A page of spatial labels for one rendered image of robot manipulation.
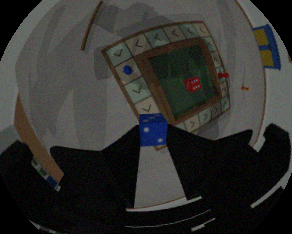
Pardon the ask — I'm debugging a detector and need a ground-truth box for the red pawn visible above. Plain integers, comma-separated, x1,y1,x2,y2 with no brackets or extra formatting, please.
218,72,229,78

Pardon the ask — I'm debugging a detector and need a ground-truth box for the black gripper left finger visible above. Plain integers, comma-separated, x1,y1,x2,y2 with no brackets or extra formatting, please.
50,125,141,209

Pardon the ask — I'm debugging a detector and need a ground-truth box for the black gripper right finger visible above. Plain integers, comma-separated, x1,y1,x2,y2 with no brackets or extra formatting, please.
166,124,253,201

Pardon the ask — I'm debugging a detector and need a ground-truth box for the blue die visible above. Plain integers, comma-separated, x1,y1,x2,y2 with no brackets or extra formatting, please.
139,113,169,146

